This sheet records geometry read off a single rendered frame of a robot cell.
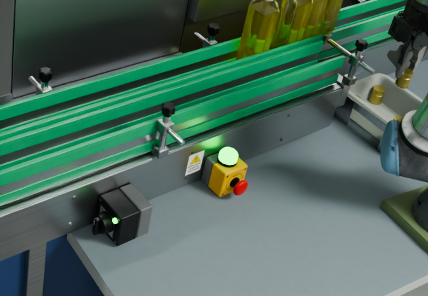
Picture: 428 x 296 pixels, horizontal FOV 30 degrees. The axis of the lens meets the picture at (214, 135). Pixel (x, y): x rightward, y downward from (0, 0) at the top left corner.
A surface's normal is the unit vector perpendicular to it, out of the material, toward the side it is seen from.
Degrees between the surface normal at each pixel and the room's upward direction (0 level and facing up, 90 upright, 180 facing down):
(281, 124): 90
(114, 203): 0
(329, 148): 0
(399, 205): 3
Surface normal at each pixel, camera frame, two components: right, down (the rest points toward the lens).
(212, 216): 0.18, -0.77
